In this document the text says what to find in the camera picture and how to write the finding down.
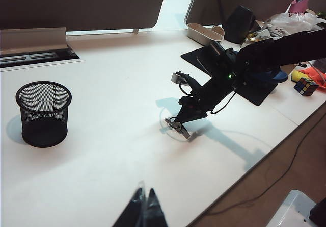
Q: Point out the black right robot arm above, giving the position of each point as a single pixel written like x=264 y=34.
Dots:
x=280 y=49

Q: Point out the orange cloth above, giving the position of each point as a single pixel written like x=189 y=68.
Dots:
x=314 y=75

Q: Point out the bunch of silver keys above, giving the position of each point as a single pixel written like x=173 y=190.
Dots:
x=184 y=132

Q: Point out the yellow sponge block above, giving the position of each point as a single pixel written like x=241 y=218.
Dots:
x=295 y=76

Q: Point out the pink plastic object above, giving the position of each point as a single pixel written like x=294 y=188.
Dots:
x=300 y=5

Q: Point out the colourful puzzle cube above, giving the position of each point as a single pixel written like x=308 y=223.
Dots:
x=305 y=86

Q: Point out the black desk mat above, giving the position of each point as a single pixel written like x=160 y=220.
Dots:
x=254 y=94

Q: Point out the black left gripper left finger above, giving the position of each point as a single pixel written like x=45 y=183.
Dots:
x=136 y=211

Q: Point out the black gooseneck stand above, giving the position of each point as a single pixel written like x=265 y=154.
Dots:
x=221 y=7

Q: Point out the white partition bracket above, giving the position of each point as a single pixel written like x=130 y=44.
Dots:
x=135 y=31

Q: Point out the black mesh basket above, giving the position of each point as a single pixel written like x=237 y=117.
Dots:
x=43 y=132

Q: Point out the crumpled clear plastic bag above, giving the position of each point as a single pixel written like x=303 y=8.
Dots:
x=290 y=23

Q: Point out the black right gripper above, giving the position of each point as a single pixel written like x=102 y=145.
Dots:
x=216 y=84

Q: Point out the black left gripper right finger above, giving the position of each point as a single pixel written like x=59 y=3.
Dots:
x=155 y=211

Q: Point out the beige oblong tray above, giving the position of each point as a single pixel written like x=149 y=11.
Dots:
x=203 y=34

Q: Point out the brown desk partition panel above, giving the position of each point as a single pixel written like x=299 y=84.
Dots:
x=76 y=5

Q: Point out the white plastic storage bin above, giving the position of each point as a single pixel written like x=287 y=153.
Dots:
x=290 y=211

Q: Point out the black speaker box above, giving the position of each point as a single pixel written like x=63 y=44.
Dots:
x=239 y=23

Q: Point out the blue round object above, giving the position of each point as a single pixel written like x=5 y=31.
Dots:
x=278 y=77

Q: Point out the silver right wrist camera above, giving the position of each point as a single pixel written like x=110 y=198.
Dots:
x=178 y=77

